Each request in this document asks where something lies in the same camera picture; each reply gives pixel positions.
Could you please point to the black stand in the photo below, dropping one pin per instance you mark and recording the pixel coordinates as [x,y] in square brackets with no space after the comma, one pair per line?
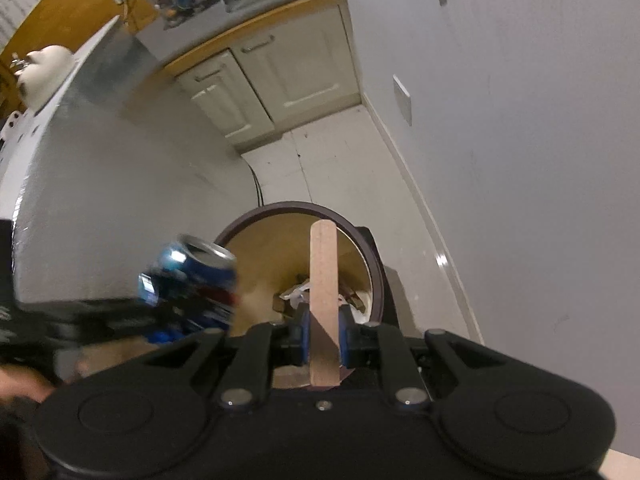
[400,305]

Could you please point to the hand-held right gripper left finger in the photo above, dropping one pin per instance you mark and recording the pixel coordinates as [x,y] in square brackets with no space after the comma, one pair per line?
[305,337]

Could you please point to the white wall switch plate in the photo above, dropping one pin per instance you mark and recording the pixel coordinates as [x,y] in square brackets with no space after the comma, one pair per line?
[402,100]

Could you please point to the white cat-shaped container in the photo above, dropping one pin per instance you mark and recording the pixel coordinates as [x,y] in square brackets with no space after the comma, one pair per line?
[45,75]

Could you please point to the wooden stick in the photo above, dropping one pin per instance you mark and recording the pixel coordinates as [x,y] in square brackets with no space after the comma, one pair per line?
[324,300]

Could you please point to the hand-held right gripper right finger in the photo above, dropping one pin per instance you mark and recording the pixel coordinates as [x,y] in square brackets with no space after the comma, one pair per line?
[346,337]

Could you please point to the yellow plastic bin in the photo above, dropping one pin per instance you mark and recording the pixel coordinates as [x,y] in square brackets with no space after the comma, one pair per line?
[270,260]

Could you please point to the cream cabinet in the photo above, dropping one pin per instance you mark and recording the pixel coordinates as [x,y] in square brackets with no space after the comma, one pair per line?
[280,70]

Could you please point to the crushed blue soda can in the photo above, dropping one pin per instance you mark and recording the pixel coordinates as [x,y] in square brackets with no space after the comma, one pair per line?
[195,285]

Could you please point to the person's left hand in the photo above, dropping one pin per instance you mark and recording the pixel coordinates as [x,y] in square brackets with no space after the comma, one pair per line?
[22,385]

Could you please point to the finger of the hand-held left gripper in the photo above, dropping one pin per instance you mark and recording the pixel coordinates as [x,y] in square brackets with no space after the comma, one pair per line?
[120,316]

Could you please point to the small white appliance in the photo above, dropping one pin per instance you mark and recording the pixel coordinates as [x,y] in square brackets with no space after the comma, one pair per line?
[12,127]

